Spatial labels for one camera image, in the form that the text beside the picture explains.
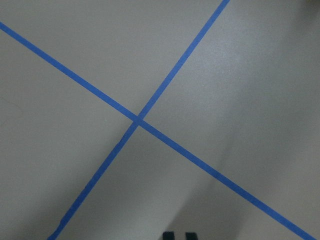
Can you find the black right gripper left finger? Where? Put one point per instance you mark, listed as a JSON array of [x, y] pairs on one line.
[[168, 235]]

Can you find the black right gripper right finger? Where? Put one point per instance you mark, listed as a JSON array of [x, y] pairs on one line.
[[191, 236]]

